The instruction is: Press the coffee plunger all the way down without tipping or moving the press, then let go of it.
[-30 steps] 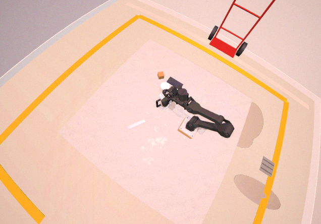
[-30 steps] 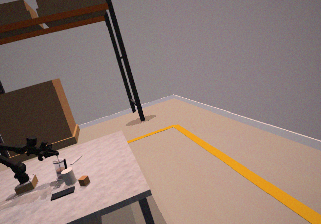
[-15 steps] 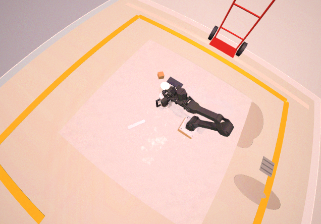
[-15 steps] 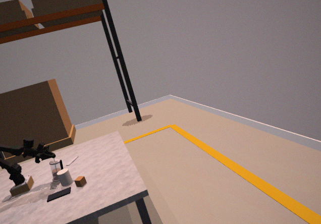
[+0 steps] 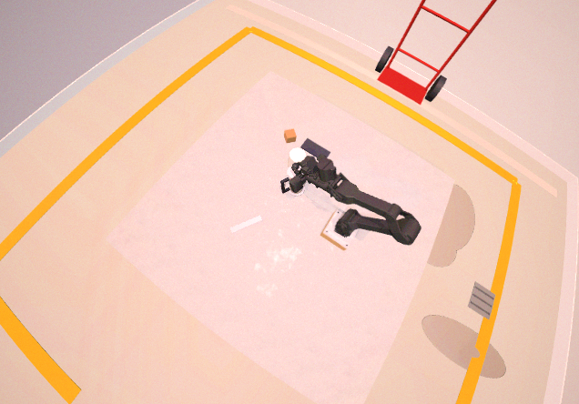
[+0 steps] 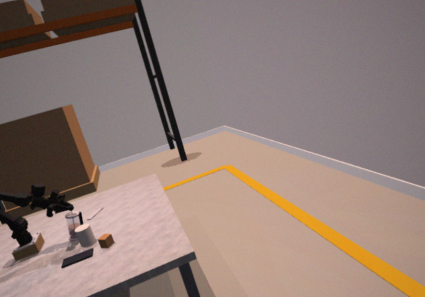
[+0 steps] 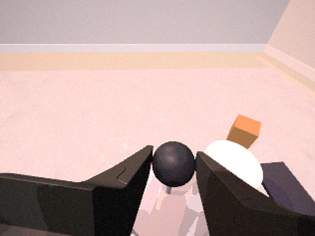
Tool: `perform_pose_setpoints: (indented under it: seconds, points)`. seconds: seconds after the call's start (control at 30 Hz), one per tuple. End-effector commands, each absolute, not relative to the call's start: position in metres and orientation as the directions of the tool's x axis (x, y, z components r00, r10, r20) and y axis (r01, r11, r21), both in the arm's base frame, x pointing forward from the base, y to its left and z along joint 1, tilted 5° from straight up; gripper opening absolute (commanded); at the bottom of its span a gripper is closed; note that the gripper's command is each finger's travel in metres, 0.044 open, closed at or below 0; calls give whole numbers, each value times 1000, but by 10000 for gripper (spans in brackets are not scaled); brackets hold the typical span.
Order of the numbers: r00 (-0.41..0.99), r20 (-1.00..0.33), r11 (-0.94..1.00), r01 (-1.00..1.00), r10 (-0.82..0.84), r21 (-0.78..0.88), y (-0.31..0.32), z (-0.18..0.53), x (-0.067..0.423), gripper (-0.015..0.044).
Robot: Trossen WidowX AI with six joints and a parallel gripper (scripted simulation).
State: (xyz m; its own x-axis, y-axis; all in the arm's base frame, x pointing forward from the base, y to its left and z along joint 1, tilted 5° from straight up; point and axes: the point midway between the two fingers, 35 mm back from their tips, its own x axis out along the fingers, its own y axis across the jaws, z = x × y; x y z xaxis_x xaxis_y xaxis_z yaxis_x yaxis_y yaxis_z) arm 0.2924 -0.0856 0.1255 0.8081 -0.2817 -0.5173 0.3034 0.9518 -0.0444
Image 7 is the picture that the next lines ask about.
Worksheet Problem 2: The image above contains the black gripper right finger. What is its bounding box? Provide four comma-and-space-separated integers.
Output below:
195, 151, 315, 236

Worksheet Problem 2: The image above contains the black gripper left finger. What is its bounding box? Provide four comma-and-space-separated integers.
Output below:
0, 145, 154, 236

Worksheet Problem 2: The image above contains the orange cube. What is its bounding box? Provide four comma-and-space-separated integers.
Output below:
226, 115, 261, 149

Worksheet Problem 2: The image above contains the white cylinder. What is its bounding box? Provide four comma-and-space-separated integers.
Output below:
204, 140, 263, 189

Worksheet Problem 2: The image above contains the dark grey flat rectangular plate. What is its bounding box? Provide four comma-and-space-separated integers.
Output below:
259, 161, 315, 216

